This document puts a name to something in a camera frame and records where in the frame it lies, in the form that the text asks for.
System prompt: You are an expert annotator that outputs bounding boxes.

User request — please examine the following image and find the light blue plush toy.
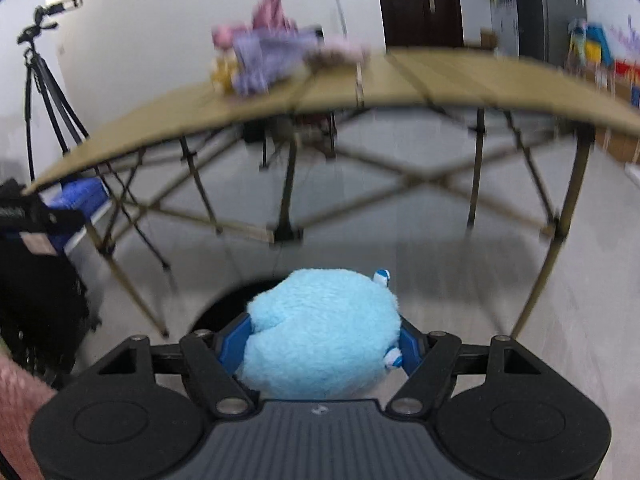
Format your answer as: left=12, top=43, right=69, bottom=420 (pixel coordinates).
left=238, top=269, right=405, bottom=401

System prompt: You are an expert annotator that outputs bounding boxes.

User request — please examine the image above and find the black round trash bin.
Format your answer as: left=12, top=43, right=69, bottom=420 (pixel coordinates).
left=191, top=275, right=285, bottom=333

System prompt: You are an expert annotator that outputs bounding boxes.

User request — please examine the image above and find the black suitcase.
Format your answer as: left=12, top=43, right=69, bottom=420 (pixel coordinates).
left=1, top=179, right=101, bottom=389

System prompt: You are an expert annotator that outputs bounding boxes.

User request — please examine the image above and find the blue cardboard box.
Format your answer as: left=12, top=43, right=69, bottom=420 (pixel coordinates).
left=47, top=178, right=108, bottom=255

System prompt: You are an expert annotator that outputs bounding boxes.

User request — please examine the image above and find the black folding chair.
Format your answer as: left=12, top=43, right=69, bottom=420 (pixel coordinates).
left=241, top=112, right=337, bottom=170

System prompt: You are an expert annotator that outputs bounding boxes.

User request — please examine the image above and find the purple cloth on table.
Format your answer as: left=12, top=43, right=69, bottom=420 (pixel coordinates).
left=232, top=28, right=323, bottom=96

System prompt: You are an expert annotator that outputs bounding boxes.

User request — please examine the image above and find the pink satin cloth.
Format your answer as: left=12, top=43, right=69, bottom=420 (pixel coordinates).
left=212, top=0, right=308, bottom=66

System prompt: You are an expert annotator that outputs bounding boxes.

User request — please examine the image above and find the dark brown entrance door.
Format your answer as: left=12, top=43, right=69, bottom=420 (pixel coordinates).
left=380, top=0, right=464, bottom=48

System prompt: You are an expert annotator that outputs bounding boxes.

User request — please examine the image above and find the grey refrigerator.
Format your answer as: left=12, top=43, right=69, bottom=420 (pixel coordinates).
left=516, top=0, right=587, bottom=66

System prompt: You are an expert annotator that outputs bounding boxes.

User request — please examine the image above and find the black camera tripod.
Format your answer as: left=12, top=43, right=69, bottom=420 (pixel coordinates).
left=16, top=0, right=171, bottom=272

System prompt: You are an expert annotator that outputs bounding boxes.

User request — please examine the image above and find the white mop handle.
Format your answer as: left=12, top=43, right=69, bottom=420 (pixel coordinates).
left=335, top=0, right=348, bottom=39

